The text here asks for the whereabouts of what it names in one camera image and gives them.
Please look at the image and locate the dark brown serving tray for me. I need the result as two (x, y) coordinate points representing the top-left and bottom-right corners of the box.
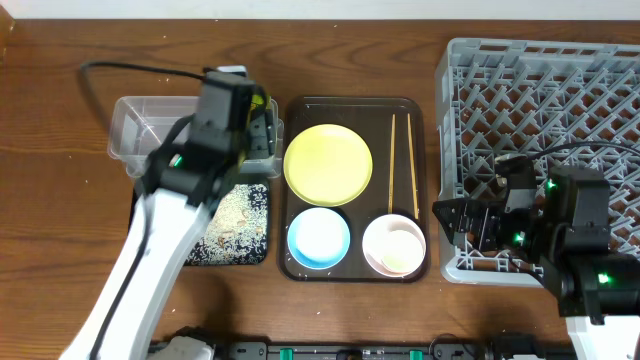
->
(278, 97), (430, 283)

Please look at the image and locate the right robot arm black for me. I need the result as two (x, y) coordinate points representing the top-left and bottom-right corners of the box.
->
(432, 158), (639, 359)

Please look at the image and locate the right wooden chopstick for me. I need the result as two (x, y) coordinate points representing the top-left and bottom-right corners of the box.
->
(407, 113), (419, 221)

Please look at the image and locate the green snack wrapper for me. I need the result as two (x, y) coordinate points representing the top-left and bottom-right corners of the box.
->
(249, 94), (268, 121)

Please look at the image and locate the wooden chopstick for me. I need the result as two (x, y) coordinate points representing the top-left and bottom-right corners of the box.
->
(407, 113), (419, 221)
(387, 114), (396, 214)

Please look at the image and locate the small cream cup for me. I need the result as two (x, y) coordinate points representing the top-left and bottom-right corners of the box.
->
(381, 230), (423, 274)

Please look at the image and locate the pink bowl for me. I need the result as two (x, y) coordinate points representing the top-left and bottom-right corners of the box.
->
(362, 214), (428, 279)

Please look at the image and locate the grey dishwasher rack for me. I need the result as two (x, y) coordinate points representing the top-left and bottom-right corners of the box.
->
(435, 38), (639, 256)

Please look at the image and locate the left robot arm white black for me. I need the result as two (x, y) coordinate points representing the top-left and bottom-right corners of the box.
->
(61, 65), (269, 359)

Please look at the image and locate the light blue bowl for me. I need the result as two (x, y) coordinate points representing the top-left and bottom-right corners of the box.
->
(286, 207), (351, 270)

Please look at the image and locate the clear plastic bin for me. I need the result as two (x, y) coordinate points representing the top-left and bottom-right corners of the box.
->
(107, 96), (284, 179)

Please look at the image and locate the black tray with rice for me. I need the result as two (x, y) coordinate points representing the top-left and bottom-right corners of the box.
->
(185, 184), (269, 266)

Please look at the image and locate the yellow plate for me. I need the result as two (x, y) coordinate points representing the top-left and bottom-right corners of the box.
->
(283, 124), (373, 207)

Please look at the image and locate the left wooden chopstick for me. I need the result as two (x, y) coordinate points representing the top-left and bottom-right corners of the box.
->
(387, 114), (396, 214)

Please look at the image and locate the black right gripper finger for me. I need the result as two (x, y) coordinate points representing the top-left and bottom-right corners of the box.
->
(440, 218), (467, 243)
(432, 198), (469, 225)

